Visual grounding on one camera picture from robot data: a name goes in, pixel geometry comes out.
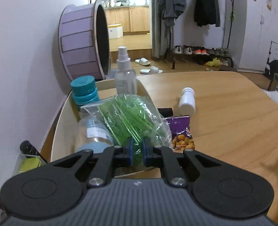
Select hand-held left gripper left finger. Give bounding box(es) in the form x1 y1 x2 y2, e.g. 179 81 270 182
51 138 133 189

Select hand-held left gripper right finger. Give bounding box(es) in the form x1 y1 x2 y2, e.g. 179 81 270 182
143 137 226 189

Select bag of green floss picks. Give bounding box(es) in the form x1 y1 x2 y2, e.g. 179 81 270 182
81 94 173 167

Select toothpick jar with blue lid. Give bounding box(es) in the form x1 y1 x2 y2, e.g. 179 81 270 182
74 116 116 154

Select white spray bottle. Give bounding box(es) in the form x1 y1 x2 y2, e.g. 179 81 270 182
115 46 138 96

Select beige plastic basket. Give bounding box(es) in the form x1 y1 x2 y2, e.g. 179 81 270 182
50 78 164 178

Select teal capped supplement bottle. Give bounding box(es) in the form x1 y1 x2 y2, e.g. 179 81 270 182
70 76 100 111

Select purple snack packet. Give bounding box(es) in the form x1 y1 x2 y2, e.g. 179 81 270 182
165 115 196 151

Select small black cloth roll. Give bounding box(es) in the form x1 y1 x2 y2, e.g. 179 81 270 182
157 108 173 118

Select white plastic bottle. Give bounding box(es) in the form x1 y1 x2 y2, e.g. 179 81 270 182
178 87 196 116

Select white slipper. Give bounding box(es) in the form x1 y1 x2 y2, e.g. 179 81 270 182
135 58 151 66
140 66 163 74

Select green box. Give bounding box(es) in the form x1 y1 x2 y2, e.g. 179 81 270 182
18 157 46 175

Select dark bottle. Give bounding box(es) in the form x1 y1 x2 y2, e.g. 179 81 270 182
20 140 42 157

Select yellow plush toy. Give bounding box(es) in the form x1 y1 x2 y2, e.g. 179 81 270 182
205 58 222 67

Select grey curtain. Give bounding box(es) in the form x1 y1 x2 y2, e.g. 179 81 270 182
151 0 174 59

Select row of shoes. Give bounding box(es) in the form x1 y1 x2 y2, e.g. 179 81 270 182
173 45 231 65

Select white foam box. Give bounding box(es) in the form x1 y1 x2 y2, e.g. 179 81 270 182
108 24 124 39

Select purple cat wheel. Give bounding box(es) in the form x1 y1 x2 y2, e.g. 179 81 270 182
58 0 111 82

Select wooden kitchen cabinets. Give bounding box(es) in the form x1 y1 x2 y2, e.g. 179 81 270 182
105 7 151 33

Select black clothes rack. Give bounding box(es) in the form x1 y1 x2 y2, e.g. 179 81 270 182
164 0 238 70

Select dishes on kitchen counter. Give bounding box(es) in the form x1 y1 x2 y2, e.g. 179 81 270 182
101 0 130 7

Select grey hoodie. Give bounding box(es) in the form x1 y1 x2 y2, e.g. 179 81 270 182
156 0 187 27

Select white wardrobe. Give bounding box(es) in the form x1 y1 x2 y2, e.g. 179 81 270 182
238 0 278 73

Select black coat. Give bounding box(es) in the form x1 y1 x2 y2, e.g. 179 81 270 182
194 0 221 27

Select white drawer unit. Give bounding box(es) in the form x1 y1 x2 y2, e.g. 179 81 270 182
269 41 278 63

